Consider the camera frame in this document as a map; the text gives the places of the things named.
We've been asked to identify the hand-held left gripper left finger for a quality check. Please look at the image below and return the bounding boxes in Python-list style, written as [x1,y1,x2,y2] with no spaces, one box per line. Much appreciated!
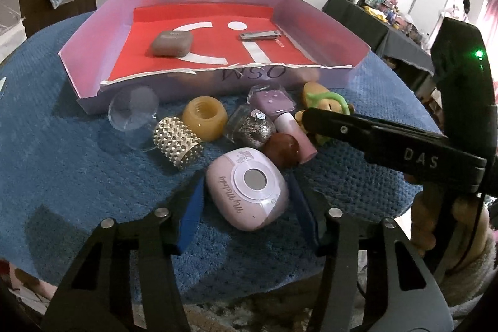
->
[41,180,205,332]

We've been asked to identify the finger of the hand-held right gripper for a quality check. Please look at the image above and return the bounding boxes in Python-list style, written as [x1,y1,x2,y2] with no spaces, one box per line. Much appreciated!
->
[350,114,448,145]
[303,107,487,193]

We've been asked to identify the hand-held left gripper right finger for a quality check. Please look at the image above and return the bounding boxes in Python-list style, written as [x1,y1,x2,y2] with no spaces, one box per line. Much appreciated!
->
[287,178,455,332]

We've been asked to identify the green rubber toy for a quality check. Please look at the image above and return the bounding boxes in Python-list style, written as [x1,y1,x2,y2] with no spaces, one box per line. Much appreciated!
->
[294,82,355,146]

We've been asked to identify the purple nail polish bottle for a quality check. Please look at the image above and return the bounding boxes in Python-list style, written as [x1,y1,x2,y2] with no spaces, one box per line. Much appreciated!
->
[248,84,317,165]

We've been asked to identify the amber plastic ring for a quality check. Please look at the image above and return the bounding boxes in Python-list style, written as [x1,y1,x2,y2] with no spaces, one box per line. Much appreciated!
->
[182,96,228,141]

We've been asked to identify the glitter nail polish bottle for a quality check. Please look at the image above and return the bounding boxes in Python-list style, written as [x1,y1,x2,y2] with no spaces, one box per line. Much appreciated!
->
[223,104,302,169]

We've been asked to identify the clear plastic dome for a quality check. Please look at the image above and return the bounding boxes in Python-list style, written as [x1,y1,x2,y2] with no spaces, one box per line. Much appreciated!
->
[108,88,161,153]

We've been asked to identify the purple cardboard tray red liner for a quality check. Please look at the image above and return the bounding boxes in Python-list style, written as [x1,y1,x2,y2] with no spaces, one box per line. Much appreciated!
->
[58,0,370,115]

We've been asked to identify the person's right forearm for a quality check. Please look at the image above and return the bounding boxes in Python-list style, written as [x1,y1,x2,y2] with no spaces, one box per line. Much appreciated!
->
[438,231,498,319]

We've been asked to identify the person's right hand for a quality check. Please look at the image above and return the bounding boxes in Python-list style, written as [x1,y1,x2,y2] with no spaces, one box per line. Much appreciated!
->
[405,173,491,251]

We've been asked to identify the patterned floor rug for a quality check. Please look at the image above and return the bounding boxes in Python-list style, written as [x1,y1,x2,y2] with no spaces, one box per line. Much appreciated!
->
[183,293,323,332]

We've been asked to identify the black covered table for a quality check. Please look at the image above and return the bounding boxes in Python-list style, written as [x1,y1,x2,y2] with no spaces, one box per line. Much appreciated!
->
[322,0,444,99]

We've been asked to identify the blue textured mat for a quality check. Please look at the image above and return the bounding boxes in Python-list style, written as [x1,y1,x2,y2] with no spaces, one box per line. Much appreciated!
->
[0,11,444,303]

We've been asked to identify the assorted bottles on table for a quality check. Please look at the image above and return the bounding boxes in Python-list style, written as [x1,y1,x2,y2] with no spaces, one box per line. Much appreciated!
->
[331,0,432,45]

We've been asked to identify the silver nail clipper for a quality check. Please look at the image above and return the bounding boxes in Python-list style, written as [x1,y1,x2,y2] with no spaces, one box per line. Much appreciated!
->
[238,30,283,42]

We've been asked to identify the brown earbud case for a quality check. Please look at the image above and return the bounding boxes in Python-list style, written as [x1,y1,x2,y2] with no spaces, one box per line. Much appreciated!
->
[147,30,194,56]

